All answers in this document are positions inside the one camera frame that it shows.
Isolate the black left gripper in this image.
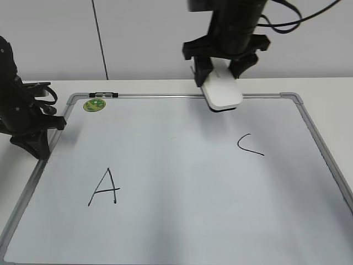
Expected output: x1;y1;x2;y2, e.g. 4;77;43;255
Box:
1;76;66;160

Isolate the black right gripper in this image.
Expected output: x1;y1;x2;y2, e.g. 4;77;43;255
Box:
182;34;270;87

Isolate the white board eraser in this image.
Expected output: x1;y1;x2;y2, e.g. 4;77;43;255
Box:
192;57;243;112

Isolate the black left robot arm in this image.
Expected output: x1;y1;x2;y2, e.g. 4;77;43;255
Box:
1;37;66;160

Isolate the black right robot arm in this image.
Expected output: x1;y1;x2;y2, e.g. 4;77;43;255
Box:
182;0;270;87

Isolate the round green magnet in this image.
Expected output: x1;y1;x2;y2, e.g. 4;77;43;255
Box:
83;99;106;113

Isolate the black silver hanging clip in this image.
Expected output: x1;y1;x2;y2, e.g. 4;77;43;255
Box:
89;92;119;98

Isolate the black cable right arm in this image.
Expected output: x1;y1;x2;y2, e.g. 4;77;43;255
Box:
255;0;343;35

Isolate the white board with aluminium frame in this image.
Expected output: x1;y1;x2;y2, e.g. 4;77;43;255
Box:
1;93;352;264

